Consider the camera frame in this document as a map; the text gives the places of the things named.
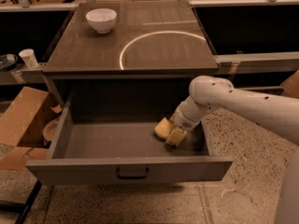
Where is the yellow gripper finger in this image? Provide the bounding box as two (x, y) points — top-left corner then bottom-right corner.
(165, 128), (187, 147)

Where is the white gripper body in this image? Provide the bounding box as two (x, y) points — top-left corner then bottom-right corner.
(173, 96), (215, 131)

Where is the yellow wavy sponge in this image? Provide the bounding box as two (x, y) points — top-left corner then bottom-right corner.
(154, 118), (174, 140)

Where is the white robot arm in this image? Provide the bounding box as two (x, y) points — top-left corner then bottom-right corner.
(166, 76), (299, 224)

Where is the dark wooden counter cabinet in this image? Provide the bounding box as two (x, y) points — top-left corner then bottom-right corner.
(43, 1), (220, 105)

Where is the grey open top drawer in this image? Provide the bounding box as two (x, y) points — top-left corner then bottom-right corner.
(27, 90), (233, 185)

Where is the round wooden disc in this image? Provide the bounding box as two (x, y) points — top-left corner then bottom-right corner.
(43, 119), (60, 142)

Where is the white ceramic bowl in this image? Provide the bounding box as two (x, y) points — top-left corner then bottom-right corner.
(86, 8), (117, 34)

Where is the brown cardboard box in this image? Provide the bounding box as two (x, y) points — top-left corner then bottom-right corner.
(0, 87), (61, 171)

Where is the white paper cup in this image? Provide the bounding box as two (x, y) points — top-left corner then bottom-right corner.
(19, 49), (38, 68)

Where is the dark round plate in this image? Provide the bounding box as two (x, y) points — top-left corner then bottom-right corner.
(0, 54), (18, 72)

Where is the black drawer handle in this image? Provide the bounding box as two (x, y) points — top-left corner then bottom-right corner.
(116, 168), (150, 180)

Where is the grey metal shelf rail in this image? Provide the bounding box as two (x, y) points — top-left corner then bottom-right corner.
(215, 51), (299, 75)

